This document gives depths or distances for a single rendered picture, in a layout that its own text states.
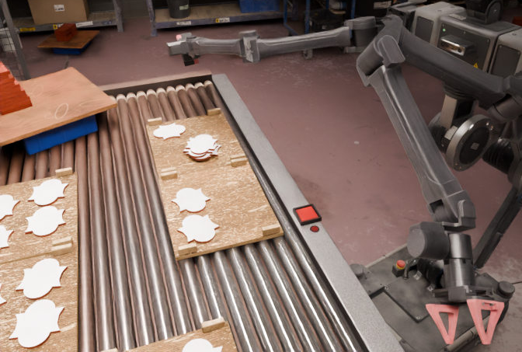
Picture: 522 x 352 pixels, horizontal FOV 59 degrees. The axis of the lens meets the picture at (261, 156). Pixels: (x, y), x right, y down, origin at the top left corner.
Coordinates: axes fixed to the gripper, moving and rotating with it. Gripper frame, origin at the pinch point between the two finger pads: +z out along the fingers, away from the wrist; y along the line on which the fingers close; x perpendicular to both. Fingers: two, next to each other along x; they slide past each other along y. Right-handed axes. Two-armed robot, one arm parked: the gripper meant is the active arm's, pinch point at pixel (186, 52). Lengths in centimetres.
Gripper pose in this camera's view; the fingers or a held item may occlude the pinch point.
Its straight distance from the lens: 223.4
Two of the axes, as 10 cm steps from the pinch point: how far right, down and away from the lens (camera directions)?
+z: -2.8, -0.4, 9.6
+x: 9.2, -2.8, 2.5
